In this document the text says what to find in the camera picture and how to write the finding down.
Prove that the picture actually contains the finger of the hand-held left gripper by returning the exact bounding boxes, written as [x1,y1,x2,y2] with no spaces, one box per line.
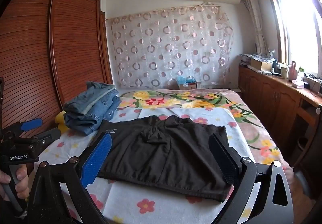
[5,118,43,134]
[35,127,62,145]

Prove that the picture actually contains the pink floral blanket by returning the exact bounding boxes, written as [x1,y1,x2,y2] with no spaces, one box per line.
[117,88,283,165]

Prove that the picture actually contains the blue plastic bag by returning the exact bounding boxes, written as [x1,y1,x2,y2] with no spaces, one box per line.
[176,75,196,85]

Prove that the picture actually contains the brown wooden wardrobe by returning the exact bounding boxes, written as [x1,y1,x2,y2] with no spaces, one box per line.
[0,0,114,176]

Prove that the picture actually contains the black pants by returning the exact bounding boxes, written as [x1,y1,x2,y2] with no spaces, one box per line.
[94,114,234,203]

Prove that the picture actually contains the window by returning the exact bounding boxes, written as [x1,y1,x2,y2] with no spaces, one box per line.
[261,0,322,77]

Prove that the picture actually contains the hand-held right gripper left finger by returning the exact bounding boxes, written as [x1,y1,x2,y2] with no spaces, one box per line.
[26,135,113,224]

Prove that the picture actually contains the yellow cloth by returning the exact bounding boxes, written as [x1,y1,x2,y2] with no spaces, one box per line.
[55,111,69,134]

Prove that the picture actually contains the brown wooden cabinet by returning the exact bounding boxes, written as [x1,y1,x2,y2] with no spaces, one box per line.
[238,63,322,166]

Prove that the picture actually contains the pale window curtain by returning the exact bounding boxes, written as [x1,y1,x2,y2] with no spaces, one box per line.
[240,0,269,55]

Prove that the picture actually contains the white flower print sheet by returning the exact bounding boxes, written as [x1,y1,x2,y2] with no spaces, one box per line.
[38,107,263,224]

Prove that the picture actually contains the plain cardboard box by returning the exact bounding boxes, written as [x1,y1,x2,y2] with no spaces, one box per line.
[250,58,273,72]

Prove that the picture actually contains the circle patterned wall cloth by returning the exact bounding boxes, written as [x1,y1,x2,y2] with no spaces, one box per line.
[106,4,234,89]

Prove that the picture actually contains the light blue folded jeans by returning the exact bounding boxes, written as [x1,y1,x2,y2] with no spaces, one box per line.
[63,81,119,116]

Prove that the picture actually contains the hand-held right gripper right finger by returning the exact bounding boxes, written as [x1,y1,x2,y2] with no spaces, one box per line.
[209,133,295,224]

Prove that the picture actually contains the dark blue folded jeans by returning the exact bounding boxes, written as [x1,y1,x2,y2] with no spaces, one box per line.
[64,95,121,135]

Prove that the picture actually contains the person's left hand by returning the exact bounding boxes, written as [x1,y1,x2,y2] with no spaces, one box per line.
[0,164,30,203]

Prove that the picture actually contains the pink bottle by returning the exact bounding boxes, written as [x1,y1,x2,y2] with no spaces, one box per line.
[289,61,297,81]

